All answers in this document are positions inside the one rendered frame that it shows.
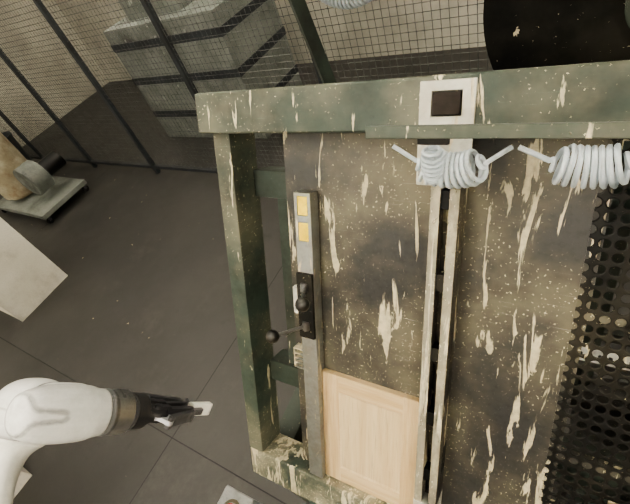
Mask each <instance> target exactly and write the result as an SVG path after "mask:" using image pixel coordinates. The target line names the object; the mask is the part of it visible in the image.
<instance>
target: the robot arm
mask: <svg viewBox="0 0 630 504"><path fill-rule="evenodd" d="M181 400H182V399H181V398H180V397H172V396H163V395H155V394H150V393H146V392H143V393H139V392H131V391H130V390H128V389H110V388H104V389H103V388H97V387H95V386H92V385H86V384H83V383H71V382H58V381H55V380H52V379H47V378H26V379H21V380H17V381H15V382H12V383H10V384H8V385H7V386H5V387H4V388H2V389H1V390H0V504H13V499H14V493H15V488H16V484H17V481H18V477H19V475H20V472H21V470H22V468H23V466H24V464H25V462H26V460H27V459H28V457H29V456H30V455H31V454H32V453H33V452H34V451H36V450H37V449H39V448H41V447H43V446H44V445H50V444H64V443H73V442H79V441H83V440H86V439H88V438H91V437H96V436H98V437H100V436H106V435H118V434H123V433H125V432H126V431H127V430H135V429H141V428H143V427H144V426H145V425H147V424H148V423H154V424H158V423H160V422H161V423H163V424H164V425H165V427H164V428H165V429H167V430H169V429H171V428H172V427H173V426H177V425H181V424H184V423H188V422H192V421H193V418H194V416H200V415H209V413H210V410H211V408H212V405H213V404H212V403H211V402H189V403H188V401H189V399H188V398H185V400H184V401H181Z"/></svg>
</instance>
